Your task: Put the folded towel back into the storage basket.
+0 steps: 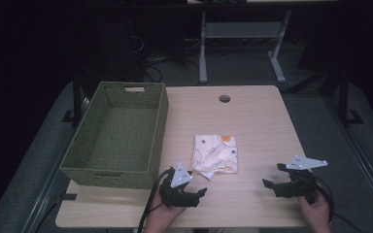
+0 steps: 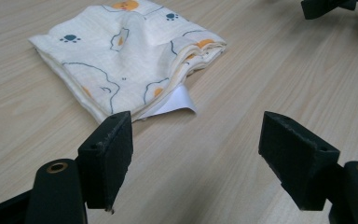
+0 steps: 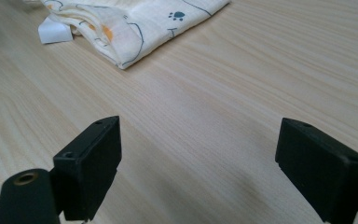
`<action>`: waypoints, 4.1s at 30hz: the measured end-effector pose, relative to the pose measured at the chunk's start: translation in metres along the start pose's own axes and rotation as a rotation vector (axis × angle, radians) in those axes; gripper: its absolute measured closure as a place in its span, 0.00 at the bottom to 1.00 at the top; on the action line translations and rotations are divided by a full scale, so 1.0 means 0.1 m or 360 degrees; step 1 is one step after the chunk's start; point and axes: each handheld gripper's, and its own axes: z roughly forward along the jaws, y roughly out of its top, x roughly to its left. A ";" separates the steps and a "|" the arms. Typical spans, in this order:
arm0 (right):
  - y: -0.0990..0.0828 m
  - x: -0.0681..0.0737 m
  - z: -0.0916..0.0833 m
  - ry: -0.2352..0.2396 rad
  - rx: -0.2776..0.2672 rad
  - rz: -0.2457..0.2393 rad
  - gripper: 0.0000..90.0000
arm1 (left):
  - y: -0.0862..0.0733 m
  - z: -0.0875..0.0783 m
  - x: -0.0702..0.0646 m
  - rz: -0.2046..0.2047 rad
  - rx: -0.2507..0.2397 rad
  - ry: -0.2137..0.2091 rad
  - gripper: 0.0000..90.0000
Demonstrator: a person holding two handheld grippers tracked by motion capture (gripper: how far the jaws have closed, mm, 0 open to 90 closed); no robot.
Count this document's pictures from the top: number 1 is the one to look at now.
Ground tangle of black floor cables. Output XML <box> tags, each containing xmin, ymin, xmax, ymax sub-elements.
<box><xmin>131</xmin><ymin>34</ymin><xmax>202</xmax><ymax>83</ymax></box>

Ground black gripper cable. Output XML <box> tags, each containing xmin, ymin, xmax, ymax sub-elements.
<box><xmin>313</xmin><ymin>178</ymin><xmax>364</xmax><ymax>233</ymax></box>
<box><xmin>137</xmin><ymin>169</ymin><xmax>173</xmax><ymax>233</ymax></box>

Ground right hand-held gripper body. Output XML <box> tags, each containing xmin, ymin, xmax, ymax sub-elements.
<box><xmin>273</xmin><ymin>154</ymin><xmax>328</xmax><ymax>206</ymax></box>

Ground black metal stand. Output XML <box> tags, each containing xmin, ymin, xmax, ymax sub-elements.
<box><xmin>335</xmin><ymin>69</ymin><xmax>365</xmax><ymax>128</ymax></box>
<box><xmin>60</xmin><ymin>72</ymin><xmax>85</xmax><ymax>126</ymax></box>

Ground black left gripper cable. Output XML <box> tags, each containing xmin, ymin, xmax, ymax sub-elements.
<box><xmin>137</xmin><ymin>169</ymin><xmax>173</xmax><ymax>233</ymax></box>

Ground person's left hand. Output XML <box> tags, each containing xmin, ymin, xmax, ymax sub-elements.
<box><xmin>144</xmin><ymin>190</ymin><xmax>187</xmax><ymax>233</ymax></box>

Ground green woven basket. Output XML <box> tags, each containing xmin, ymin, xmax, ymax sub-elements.
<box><xmin>59</xmin><ymin>81</ymin><xmax>170</xmax><ymax>190</ymax></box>

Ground person's right hand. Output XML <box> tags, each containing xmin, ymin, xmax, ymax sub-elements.
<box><xmin>297</xmin><ymin>191</ymin><xmax>333</xmax><ymax>233</ymax></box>

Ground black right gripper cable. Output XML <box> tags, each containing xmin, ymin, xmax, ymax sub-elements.
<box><xmin>313</xmin><ymin>178</ymin><xmax>364</xmax><ymax>233</ymax></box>

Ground white printed cloth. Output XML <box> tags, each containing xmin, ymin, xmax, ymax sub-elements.
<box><xmin>191</xmin><ymin>134</ymin><xmax>240</xmax><ymax>182</ymax></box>

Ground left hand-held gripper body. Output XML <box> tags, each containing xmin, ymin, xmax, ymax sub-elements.
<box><xmin>158</xmin><ymin>161</ymin><xmax>200</xmax><ymax>209</ymax></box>

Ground white metal desk frame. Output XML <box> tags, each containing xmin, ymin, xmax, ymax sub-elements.
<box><xmin>198</xmin><ymin>9</ymin><xmax>293</xmax><ymax>84</ymax></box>

